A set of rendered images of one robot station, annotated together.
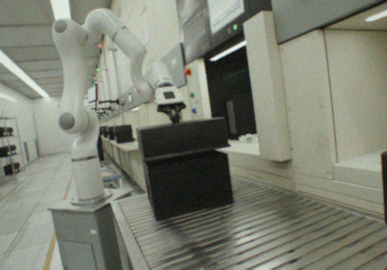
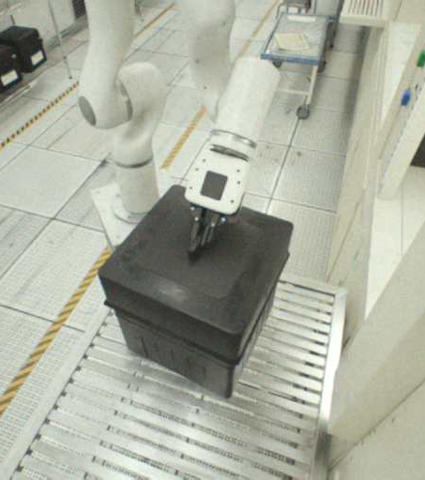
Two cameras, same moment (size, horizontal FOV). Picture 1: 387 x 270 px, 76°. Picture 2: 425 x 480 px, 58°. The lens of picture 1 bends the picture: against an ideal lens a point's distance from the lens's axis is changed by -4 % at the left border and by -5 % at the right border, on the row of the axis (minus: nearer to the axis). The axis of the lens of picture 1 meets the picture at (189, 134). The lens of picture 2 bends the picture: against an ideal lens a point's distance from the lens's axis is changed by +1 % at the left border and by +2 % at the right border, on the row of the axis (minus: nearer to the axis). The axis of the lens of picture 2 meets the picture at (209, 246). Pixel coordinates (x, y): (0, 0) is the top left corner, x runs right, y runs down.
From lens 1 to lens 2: 85 cm
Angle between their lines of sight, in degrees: 56
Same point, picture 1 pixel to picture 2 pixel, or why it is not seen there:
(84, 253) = not seen: hidden behind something
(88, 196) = (129, 208)
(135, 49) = (192, 19)
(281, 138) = (349, 422)
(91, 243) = not seen: hidden behind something
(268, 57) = (409, 331)
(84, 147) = (123, 150)
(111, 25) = not seen: outside the picture
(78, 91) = (105, 57)
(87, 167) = (127, 176)
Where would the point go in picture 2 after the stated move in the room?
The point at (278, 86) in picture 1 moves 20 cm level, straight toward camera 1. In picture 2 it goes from (397, 379) to (265, 468)
